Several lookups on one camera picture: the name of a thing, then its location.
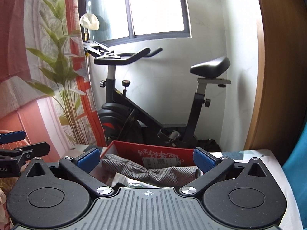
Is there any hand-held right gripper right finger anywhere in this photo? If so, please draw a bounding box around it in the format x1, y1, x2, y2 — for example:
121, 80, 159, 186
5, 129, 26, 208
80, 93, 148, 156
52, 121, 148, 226
179, 147, 270, 198

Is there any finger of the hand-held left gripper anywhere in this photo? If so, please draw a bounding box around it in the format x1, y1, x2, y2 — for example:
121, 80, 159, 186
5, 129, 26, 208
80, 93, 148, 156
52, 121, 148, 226
0, 142, 50, 165
0, 131, 26, 145

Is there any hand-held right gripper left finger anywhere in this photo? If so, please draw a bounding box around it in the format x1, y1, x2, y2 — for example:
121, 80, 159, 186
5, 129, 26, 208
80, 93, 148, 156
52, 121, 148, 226
25, 148, 115, 198

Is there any grey knitted cloth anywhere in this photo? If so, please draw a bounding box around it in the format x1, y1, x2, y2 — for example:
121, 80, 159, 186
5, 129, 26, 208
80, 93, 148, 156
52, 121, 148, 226
101, 153, 200, 189

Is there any clear plastic packet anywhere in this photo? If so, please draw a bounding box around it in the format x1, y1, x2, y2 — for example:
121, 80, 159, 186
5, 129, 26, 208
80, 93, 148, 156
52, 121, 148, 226
111, 172, 157, 189

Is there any red cardboard box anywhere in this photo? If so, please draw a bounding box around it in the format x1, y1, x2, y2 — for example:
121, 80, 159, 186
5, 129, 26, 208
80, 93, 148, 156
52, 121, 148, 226
92, 140, 200, 188

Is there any dark cloth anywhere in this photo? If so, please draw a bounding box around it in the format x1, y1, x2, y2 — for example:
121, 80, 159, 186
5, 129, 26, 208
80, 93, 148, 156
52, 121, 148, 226
199, 138, 221, 152

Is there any printed bed sheet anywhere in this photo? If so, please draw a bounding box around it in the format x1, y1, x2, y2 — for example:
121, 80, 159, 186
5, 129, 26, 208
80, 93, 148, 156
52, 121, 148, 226
69, 144, 303, 230

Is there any black exercise bike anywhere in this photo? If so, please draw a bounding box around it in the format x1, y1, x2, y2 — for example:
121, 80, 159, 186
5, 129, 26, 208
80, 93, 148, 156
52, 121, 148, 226
83, 41, 232, 149

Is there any teal curtain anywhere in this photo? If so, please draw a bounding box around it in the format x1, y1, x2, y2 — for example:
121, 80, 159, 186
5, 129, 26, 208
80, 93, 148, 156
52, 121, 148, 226
282, 120, 307, 230

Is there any white crumpled plastic bag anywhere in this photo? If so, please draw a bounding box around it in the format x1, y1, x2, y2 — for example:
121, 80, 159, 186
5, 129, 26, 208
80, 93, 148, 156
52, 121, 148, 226
80, 13, 100, 31

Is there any dark framed window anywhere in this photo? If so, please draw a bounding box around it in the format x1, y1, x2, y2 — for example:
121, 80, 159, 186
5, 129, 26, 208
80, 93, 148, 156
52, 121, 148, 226
78, 0, 193, 47

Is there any printed wall cloth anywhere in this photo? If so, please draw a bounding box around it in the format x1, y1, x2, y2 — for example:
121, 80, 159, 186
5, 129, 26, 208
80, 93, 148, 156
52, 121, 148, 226
0, 0, 104, 159

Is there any wooden door frame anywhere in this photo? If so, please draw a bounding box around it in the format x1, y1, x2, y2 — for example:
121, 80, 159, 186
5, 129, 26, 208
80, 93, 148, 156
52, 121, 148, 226
244, 0, 307, 166

